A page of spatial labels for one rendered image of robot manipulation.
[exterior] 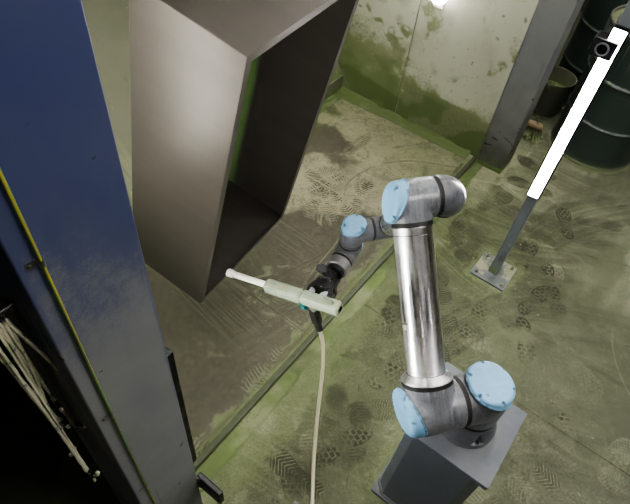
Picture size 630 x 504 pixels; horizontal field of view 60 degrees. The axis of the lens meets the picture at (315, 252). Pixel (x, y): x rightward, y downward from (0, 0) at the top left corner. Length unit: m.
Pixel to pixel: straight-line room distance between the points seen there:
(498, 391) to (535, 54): 2.18
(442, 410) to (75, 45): 1.31
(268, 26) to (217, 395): 1.62
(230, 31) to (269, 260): 1.73
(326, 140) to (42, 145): 3.09
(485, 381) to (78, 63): 1.36
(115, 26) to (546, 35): 2.23
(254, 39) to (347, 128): 2.48
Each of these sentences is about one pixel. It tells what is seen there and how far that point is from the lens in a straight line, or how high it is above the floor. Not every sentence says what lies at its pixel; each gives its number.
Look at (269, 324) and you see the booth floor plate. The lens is 2.69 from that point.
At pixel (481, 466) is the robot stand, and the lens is 1.89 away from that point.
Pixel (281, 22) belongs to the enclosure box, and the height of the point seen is 1.64.
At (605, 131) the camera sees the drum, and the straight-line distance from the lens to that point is 4.03.
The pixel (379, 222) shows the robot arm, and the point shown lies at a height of 0.85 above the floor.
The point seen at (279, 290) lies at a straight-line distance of 1.99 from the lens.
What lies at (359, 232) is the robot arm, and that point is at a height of 0.84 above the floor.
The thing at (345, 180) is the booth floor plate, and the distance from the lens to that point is 3.41.
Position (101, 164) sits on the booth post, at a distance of 0.76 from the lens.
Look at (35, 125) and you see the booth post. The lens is 0.68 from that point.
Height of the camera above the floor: 2.31
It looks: 49 degrees down
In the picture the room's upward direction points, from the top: 7 degrees clockwise
